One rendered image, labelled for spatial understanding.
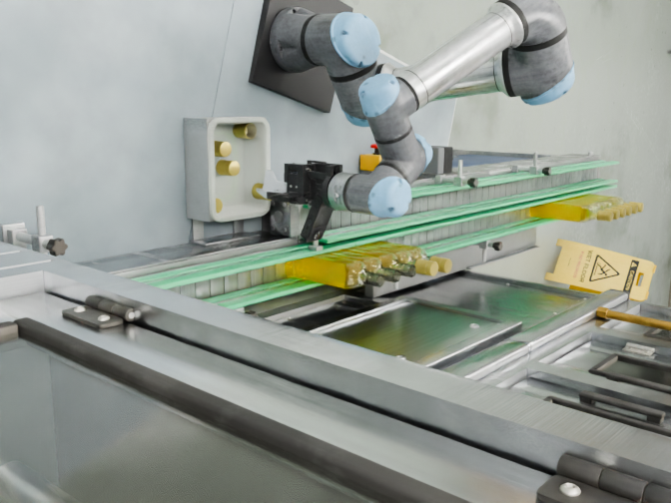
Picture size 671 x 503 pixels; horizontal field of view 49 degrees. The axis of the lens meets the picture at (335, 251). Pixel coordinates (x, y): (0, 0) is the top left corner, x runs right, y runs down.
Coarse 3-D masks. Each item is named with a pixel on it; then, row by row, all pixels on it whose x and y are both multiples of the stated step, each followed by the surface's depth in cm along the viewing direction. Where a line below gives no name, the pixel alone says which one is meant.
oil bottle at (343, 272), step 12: (288, 264) 170; (300, 264) 167; (312, 264) 164; (324, 264) 162; (336, 264) 159; (348, 264) 158; (360, 264) 159; (300, 276) 168; (312, 276) 165; (324, 276) 163; (336, 276) 160; (348, 276) 158; (348, 288) 159
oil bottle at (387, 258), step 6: (354, 252) 171; (360, 252) 170; (366, 252) 169; (372, 252) 169; (378, 252) 169; (384, 252) 169; (390, 252) 169; (384, 258) 166; (390, 258) 166; (396, 258) 168; (384, 264) 166; (390, 264) 166
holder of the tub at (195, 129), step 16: (192, 128) 158; (192, 144) 159; (192, 160) 159; (208, 160) 156; (192, 176) 160; (208, 176) 157; (192, 192) 161; (208, 192) 157; (192, 208) 162; (208, 208) 158; (192, 224) 164; (240, 224) 175; (192, 240) 165; (208, 240) 166; (224, 240) 166
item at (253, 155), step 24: (216, 120) 154; (240, 120) 159; (264, 120) 165; (240, 144) 170; (264, 144) 167; (240, 168) 171; (264, 168) 168; (216, 192) 166; (240, 192) 172; (216, 216) 158; (240, 216) 163
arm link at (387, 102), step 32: (512, 0) 141; (544, 0) 143; (480, 32) 139; (512, 32) 141; (544, 32) 144; (416, 64) 137; (448, 64) 136; (480, 64) 141; (384, 96) 131; (416, 96) 134; (384, 128) 134
